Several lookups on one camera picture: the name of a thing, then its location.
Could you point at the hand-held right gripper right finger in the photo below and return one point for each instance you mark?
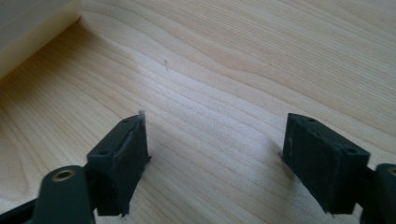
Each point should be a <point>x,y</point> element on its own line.
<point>320,161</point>

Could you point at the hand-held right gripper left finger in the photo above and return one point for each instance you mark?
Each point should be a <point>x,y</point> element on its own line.
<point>120,168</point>

